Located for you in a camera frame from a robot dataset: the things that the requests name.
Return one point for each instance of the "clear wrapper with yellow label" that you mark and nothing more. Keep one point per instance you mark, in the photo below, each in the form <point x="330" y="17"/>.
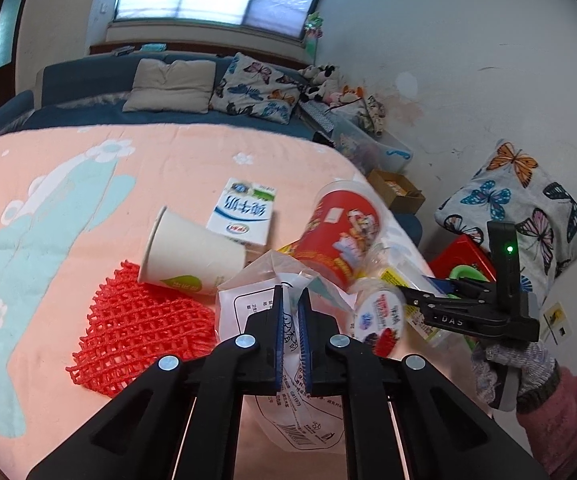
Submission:
<point x="393" y="265"/>

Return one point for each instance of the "white paper cup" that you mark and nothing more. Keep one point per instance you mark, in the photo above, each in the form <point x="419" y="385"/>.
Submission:
<point x="193" y="255"/>

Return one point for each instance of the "person's right hand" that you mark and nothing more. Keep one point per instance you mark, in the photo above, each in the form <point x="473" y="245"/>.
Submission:
<point x="523" y="365"/>

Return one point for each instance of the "clear plastic storage box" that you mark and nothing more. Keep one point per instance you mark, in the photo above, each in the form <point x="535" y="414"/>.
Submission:
<point x="373" y="145"/>

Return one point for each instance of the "green plastic basket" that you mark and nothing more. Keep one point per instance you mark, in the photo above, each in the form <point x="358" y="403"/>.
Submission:
<point x="466" y="272"/>

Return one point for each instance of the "green pinwheel decoration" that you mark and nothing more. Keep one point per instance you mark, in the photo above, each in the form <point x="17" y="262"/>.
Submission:
<point x="314" y="32"/>

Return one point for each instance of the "red instant noodle cup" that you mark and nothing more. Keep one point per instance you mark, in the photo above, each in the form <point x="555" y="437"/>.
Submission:
<point x="343" y="230"/>

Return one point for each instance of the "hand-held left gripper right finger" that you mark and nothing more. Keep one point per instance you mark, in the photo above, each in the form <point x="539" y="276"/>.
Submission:
<point x="304" y="340"/>

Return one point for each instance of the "patterned cloth bag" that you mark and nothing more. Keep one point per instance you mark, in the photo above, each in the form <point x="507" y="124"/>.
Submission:
<point x="376" y="115"/>

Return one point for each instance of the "small butterfly print pillow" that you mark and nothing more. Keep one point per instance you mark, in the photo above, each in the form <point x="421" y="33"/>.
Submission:
<point x="253" y="90"/>

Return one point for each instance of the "small yogurt cup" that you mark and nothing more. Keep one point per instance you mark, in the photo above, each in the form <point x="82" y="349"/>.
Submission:
<point x="378" y="315"/>

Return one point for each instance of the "white blue milk carton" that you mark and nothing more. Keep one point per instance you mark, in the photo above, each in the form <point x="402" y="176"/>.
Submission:
<point x="241" y="212"/>

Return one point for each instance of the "keyboard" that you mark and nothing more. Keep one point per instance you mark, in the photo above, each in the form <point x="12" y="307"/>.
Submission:
<point x="318" y="117"/>

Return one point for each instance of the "white card with yellow print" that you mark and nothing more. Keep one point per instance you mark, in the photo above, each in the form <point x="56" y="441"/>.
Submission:
<point x="558" y="322"/>

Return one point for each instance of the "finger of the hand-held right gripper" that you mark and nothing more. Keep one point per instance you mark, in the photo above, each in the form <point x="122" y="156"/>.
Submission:
<point x="461" y="287"/>
<point x="418" y="300"/>

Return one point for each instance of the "narrow glass door pane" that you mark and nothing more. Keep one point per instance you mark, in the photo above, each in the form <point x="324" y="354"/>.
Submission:
<point x="8" y="25"/>

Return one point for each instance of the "blue bed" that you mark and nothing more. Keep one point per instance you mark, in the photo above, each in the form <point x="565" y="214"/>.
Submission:
<point x="78" y="77"/>

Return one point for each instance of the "red box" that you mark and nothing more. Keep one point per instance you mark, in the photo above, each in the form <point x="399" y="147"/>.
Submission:
<point x="461" y="255"/>

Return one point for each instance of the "large butterfly print pillow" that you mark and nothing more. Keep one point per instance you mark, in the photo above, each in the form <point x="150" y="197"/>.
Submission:
<point x="518" y="185"/>

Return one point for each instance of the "clear plastic bag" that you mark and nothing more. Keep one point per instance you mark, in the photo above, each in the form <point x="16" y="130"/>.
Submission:
<point x="258" y="310"/>

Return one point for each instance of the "red foam fruit net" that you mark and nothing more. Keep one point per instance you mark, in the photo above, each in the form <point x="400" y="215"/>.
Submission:
<point x="138" y="330"/>

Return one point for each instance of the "cardboard box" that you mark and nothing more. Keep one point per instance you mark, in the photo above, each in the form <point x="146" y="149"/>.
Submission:
<point x="398" y="190"/>

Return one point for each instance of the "orange plush toy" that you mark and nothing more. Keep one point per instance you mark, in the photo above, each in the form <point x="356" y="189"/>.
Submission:
<point x="346" y="95"/>

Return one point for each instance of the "beige pillow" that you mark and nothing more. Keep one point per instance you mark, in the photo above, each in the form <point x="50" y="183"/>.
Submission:
<point x="171" y="87"/>

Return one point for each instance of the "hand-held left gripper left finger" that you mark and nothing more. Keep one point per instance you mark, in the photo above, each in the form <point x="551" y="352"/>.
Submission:
<point x="278" y="340"/>

